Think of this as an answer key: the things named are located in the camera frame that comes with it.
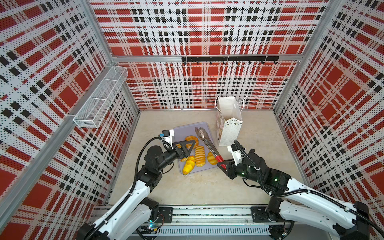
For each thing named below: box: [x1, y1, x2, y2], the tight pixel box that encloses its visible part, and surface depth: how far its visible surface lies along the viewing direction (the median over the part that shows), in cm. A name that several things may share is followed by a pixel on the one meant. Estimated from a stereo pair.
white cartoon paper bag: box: [215, 96, 248, 147], surface depth 91 cm
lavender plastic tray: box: [173, 122, 218, 175], surface depth 93 cm
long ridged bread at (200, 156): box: [195, 145, 206, 167], surface depth 93 cm
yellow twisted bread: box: [180, 155, 195, 175], surface depth 90 cm
